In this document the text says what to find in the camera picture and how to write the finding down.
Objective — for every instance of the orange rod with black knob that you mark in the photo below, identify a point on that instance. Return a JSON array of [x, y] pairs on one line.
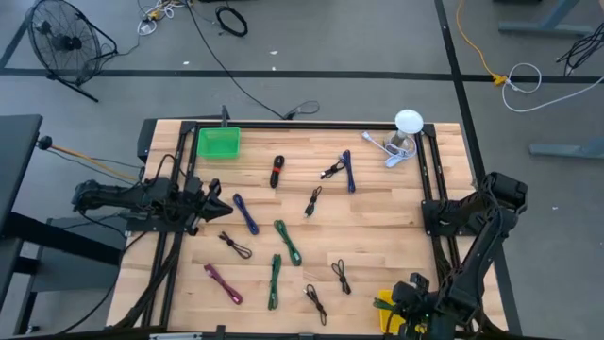
[[45, 142]]

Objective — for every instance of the silver aluminium bracket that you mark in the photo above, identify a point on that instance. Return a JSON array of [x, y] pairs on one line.
[[174, 336]]

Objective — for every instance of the white dome lamp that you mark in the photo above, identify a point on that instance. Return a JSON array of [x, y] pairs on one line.
[[408, 121]]

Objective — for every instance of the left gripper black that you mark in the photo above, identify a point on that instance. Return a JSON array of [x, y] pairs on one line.
[[196, 203]]

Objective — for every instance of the black desk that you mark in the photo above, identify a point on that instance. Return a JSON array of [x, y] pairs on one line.
[[16, 151]]

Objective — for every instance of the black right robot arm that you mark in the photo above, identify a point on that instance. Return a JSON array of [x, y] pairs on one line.
[[476, 264]]

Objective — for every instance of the green plastic basket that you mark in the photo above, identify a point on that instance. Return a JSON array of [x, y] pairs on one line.
[[218, 142]]

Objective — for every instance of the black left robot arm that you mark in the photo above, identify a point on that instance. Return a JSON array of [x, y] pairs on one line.
[[118, 196]]

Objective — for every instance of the yellow plastic basket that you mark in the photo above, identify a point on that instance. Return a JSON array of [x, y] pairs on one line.
[[387, 322]]

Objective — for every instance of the black aluminium table frame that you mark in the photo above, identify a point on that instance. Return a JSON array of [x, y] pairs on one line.
[[307, 125]]

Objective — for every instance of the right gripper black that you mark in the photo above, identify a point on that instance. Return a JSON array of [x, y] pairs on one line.
[[413, 304]]

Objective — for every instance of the black floor fan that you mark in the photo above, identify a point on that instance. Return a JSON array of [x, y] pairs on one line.
[[66, 43]]

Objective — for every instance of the grey desk leg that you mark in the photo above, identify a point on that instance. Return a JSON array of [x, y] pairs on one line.
[[542, 28], [566, 150]]

